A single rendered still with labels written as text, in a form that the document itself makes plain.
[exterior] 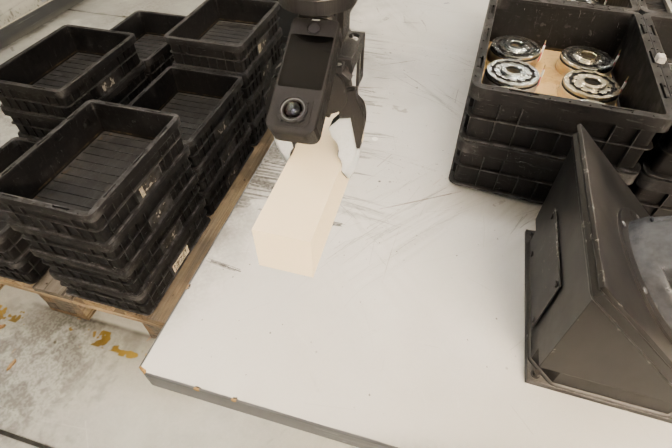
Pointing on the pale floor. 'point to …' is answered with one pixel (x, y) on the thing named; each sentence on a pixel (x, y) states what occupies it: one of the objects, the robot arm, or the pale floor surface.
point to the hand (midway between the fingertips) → (317, 168)
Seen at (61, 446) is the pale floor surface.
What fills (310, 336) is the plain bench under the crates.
